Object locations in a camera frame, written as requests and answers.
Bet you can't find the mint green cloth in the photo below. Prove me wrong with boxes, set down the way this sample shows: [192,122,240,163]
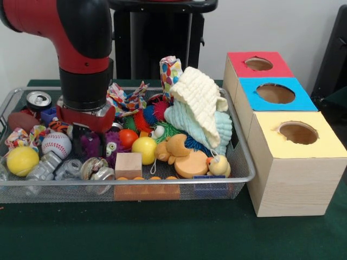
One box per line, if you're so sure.
[164,100,234,156]

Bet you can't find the brown toy football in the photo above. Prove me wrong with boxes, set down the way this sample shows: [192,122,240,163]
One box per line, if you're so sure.
[8,111,42,132]

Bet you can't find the small orange ball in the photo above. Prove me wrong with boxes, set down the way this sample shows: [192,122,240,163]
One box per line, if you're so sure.
[118,129,139,150]

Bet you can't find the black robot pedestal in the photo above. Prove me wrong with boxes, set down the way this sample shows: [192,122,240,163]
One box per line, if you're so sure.
[111,0,219,81]

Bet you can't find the small yellow ball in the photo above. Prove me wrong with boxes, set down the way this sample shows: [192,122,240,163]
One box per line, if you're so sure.
[131,136,158,165]

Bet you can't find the upright dark soda can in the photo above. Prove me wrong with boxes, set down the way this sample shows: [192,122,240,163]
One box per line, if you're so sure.
[26,90,53,112]

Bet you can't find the wooden box with three holes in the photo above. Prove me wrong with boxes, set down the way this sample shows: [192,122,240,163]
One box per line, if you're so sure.
[222,51,347,217]

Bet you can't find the wooden cube block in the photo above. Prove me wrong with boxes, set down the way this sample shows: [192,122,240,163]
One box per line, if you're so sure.
[114,153,143,179]

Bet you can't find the cream knit cloth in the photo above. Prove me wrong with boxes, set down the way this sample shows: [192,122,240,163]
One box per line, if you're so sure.
[170,66,229,150]

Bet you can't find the multicolour polka dot cloth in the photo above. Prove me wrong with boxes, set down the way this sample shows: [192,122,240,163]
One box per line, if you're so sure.
[160,56,183,101]
[107,81,150,118]

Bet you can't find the white baseball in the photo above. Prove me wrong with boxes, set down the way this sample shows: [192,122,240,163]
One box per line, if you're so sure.
[42,132,72,159]

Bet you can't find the small yellow rubber duck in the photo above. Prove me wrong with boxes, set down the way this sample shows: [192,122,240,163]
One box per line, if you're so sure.
[207,149,232,177]

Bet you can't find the purple googly-eyed monster toy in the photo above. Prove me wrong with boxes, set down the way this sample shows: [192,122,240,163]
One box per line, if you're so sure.
[81,130,129,167]

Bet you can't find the orange toy brick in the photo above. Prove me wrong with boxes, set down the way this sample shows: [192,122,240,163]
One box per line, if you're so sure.
[113,174,179,201]

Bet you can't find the shallow clear mesh bin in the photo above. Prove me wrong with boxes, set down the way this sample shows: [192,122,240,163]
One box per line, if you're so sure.
[0,87,256,204]

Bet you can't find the open-top silver can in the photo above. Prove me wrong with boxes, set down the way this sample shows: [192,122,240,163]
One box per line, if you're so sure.
[80,157,116,183]

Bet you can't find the black chair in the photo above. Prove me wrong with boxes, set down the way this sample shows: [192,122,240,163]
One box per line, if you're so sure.
[314,5,347,106]

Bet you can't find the orange foam duck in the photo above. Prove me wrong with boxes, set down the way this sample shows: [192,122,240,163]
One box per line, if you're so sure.
[156,134,210,179]

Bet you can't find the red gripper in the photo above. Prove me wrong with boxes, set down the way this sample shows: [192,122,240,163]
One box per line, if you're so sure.
[56,105,116,142]

